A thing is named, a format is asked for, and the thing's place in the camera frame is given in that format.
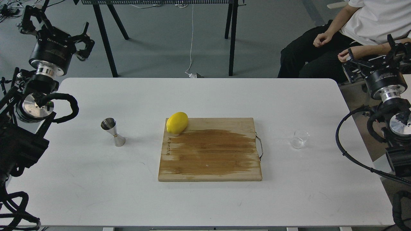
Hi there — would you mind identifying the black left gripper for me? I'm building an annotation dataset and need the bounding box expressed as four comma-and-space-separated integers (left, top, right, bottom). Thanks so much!
20, 5, 95, 76

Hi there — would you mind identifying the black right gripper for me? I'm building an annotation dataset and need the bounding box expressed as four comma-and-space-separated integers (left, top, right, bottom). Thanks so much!
342, 34, 411, 100

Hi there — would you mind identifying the steel double jigger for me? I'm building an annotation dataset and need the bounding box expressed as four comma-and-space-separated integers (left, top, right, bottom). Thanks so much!
101, 117, 126, 147

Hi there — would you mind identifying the clear glass measuring cup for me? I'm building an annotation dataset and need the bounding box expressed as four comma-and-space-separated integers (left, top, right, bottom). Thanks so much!
290, 130, 310, 150

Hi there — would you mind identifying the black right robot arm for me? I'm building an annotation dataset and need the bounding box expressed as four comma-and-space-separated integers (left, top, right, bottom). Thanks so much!
335, 35, 411, 186

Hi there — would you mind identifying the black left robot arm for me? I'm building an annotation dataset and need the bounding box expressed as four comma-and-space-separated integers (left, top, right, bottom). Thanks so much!
0, 0, 94, 231

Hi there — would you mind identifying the person left hand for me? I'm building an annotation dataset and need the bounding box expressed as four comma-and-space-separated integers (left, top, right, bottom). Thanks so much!
337, 49, 351, 63

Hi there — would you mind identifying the person right hand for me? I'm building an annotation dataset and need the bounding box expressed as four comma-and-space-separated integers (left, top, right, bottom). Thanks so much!
313, 32, 334, 48

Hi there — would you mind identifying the seated person white shirt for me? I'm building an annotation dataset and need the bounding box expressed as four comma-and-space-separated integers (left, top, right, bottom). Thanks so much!
277, 0, 411, 83

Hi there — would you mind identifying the yellow lemon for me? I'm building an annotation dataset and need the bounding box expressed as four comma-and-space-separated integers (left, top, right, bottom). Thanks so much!
166, 112, 189, 134

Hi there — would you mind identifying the wooden cutting board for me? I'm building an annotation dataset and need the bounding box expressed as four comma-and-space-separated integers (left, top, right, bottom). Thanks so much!
158, 117, 262, 182

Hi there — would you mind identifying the black metal table frame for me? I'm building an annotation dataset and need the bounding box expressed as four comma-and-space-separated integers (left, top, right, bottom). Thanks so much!
73, 0, 247, 78

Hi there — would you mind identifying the white power cable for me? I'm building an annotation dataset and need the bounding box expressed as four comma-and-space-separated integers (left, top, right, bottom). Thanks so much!
185, 4, 205, 79

